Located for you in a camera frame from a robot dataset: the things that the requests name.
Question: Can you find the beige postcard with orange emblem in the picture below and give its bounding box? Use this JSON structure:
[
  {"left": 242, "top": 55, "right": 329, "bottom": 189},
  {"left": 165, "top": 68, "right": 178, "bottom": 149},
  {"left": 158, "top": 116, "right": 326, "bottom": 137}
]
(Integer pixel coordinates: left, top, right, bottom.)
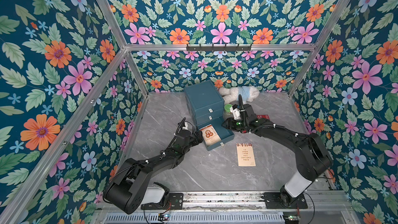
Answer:
[{"left": 200, "top": 124, "right": 221, "bottom": 146}]

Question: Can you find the teal drawer cabinet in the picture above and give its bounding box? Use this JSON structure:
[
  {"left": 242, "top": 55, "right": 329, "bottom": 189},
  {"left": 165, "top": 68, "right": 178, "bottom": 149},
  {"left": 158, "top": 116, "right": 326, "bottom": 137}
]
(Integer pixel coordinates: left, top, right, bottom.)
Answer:
[{"left": 184, "top": 80, "right": 235, "bottom": 151}]

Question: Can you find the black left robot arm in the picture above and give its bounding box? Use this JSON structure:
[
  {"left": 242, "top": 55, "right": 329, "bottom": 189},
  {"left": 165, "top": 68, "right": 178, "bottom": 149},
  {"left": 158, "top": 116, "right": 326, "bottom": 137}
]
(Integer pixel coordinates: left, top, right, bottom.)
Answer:
[{"left": 103, "top": 129, "right": 204, "bottom": 214}]

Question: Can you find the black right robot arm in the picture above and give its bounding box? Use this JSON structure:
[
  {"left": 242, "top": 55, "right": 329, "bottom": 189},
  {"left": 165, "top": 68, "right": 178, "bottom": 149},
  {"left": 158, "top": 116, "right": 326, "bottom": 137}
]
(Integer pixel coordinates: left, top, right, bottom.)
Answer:
[{"left": 222, "top": 104, "right": 333, "bottom": 206}]

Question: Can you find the green small jar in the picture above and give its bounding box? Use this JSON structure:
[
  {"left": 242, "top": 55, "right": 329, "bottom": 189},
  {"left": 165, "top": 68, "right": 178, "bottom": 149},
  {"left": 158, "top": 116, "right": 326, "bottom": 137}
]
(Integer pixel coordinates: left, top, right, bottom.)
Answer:
[{"left": 224, "top": 104, "right": 233, "bottom": 114}]

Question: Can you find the white plush toy dog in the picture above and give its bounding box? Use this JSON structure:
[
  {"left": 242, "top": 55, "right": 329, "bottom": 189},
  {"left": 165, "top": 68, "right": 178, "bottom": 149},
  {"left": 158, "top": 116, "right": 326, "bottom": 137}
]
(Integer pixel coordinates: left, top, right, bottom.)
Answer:
[{"left": 218, "top": 86, "right": 260, "bottom": 104}]

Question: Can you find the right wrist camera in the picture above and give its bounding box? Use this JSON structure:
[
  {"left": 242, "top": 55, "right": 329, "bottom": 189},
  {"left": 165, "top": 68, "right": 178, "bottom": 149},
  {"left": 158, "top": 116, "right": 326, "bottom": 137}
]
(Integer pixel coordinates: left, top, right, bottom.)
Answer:
[{"left": 230, "top": 108, "right": 241, "bottom": 120}]

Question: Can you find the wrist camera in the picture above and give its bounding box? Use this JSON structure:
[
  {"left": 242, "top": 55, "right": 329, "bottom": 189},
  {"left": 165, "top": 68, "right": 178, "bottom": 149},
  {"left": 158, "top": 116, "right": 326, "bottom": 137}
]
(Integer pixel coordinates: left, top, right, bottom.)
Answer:
[
  {"left": 230, "top": 108, "right": 241, "bottom": 120},
  {"left": 181, "top": 122, "right": 189, "bottom": 130}
]

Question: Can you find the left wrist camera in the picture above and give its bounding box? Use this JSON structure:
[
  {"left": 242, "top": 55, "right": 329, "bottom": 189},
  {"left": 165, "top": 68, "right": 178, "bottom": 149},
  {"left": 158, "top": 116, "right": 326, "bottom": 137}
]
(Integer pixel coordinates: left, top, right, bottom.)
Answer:
[{"left": 181, "top": 122, "right": 189, "bottom": 130}]

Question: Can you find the black hook rail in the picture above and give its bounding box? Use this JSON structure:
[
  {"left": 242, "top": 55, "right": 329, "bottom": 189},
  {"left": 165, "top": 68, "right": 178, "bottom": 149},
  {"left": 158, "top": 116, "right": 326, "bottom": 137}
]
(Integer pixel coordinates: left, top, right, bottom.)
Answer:
[{"left": 186, "top": 44, "right": 252, "bottom": 52}]

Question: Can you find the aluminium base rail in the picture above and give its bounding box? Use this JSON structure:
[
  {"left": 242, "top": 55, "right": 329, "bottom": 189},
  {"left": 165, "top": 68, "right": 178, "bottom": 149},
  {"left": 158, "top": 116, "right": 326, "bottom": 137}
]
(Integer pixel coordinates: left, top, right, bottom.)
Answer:
[{"left": 139, "top": 189, "right": 352, "bottom": 214}]

